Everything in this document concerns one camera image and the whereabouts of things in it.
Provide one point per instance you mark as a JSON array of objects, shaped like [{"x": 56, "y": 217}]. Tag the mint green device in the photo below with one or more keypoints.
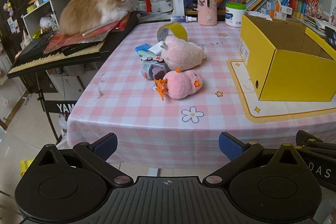
[{"x": 142, "y": 53}]

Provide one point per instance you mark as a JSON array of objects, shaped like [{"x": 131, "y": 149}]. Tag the black Yamaha keyboard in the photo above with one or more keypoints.
[{"x": 40, "y": 55}]

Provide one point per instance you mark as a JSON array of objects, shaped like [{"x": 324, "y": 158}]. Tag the stack of papers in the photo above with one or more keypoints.
[{"x": 316, "y": 25}]

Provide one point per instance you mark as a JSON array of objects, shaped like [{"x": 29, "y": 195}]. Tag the pink checkered tablecloth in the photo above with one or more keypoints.
[{"x": 161, "y": 132}]

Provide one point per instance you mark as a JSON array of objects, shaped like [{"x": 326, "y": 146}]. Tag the yellow plastic bag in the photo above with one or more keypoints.
[{"x": 24, "y": 165}]

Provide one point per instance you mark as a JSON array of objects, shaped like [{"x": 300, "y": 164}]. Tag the white pen holder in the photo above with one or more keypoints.
[{"x": 157, "y": 6}]

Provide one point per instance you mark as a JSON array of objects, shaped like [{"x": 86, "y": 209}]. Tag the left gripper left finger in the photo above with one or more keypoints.
[{"x": 95, "y": 155}]

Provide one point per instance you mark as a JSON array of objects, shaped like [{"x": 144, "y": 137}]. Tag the pink chick plush toy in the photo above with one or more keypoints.
[{"x": 178, "y": 84}]

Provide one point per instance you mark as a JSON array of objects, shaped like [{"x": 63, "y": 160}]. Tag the black smartphone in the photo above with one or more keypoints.
[{"x": 331, "y": 36}]

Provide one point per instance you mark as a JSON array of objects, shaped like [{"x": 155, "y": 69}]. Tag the red foil papers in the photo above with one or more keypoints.
[{"x": 96, "y": 34}]

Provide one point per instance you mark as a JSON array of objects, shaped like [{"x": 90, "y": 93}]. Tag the pink cylindrical humidifier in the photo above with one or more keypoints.
[{"x": 207, "y": 12}]

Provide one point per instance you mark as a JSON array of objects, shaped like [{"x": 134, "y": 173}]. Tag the yellow cardboard box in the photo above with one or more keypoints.
[{"x": 287, "y": 61}]

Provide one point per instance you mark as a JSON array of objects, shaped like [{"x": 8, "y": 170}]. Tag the keyboard stand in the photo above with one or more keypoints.
[{"x": 61, "y": 107}]

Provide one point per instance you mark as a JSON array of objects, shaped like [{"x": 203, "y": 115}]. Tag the white jar green lid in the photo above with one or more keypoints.
[{"x": 234, "y": 12}]

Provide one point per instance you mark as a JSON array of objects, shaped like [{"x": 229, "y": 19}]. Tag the yellow tape roll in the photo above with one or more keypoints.
[{"x": 173, "y": 28}]

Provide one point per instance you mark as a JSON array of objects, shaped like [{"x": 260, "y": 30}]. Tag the grey toy car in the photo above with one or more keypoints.
[{"x": 154, "y": 70}]

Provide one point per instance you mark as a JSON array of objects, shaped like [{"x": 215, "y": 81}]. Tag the small spray bottle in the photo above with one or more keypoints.
[{"x": 183, "y": 19}]

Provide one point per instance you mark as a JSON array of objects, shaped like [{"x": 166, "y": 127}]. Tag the cream yellow-bordered desk mat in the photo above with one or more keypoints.
[{"x": 271, "y": 111}]

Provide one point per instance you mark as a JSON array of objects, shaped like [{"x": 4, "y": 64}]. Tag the white red small box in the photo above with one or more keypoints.
[{"x": 150, "y": 58}]

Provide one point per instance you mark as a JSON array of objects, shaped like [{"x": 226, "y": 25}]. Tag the orange white cat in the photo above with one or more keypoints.
[{"x": 80, "y": 16}]

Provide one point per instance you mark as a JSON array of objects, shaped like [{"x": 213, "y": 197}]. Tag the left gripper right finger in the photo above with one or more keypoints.
[{"x": 240, "y": 156}]

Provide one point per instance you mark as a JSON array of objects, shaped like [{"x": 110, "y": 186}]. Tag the white charger plug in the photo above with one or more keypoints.
[{"x": 157, "y": 48}]

